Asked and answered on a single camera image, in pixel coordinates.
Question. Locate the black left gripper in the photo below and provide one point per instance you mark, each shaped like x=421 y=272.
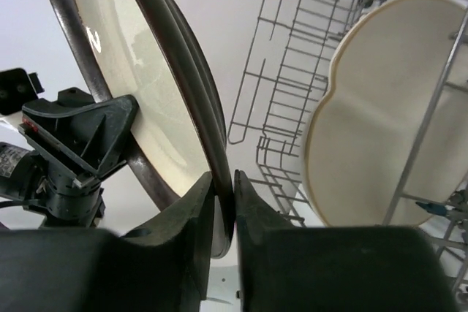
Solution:
x=75 y=143

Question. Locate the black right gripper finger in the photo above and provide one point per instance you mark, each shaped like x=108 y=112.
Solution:
x=289 y=268

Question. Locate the cream divided plate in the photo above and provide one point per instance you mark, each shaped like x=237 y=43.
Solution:
x=359 y=137

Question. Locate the grey wire dish rack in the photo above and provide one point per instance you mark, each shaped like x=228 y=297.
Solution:
x=286 y=76

